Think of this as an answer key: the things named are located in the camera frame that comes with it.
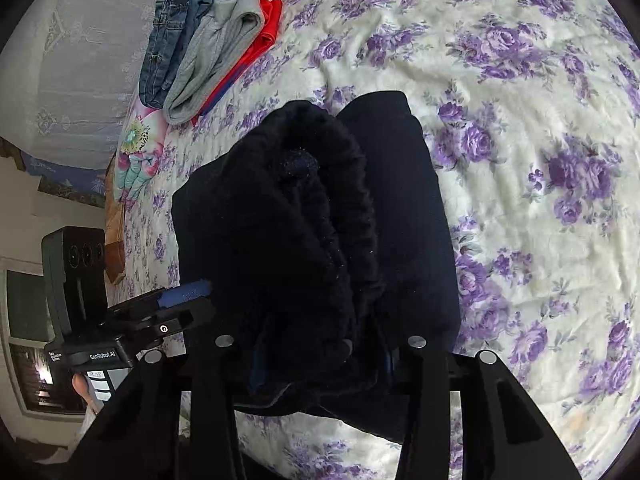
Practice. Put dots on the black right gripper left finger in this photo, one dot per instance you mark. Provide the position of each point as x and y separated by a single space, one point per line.
172 419

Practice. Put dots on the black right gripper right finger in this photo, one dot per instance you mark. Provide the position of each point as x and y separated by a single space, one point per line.
504 433

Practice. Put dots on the dark navy pants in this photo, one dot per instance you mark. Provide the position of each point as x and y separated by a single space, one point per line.
327 246

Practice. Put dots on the person's left hand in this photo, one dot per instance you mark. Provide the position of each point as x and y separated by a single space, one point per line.
81 387

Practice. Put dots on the colourful floral folded quilt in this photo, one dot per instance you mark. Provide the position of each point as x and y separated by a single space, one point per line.
140 148

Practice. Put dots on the white lace bed cover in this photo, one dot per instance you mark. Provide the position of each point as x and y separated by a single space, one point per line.
69 72

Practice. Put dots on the folded grey pants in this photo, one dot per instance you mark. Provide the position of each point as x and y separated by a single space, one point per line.
224 33

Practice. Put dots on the purple floral bed sheet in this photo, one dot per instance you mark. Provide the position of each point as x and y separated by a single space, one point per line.
530 109

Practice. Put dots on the folded blue denim jeans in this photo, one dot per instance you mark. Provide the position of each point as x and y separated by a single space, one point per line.
174 24

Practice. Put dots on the folded red blue garment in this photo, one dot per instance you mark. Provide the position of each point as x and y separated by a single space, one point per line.
272 12

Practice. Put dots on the black camera box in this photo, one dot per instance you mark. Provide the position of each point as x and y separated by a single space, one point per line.
73 271

